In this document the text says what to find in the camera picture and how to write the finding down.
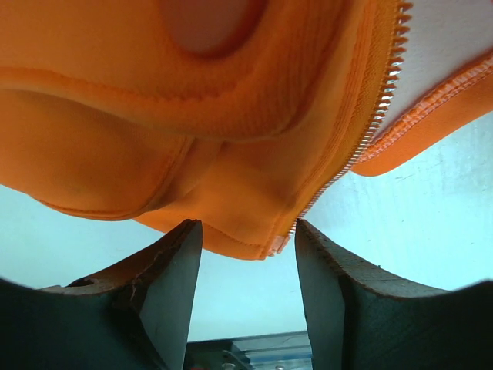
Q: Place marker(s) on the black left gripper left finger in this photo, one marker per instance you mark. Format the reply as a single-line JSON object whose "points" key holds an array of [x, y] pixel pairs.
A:
{"points": [[134, 314]]}

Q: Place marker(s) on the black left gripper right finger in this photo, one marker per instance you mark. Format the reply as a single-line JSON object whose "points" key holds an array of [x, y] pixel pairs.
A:
{"points": [[360, 316]]}

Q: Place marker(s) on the orange zip jacket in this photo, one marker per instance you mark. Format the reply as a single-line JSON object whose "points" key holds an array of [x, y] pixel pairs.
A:
{"points": [[239, 114]]}

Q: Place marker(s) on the aluminium front rail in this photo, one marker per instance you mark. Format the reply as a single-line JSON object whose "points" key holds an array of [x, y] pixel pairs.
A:
{"points": [[289, 350]]}

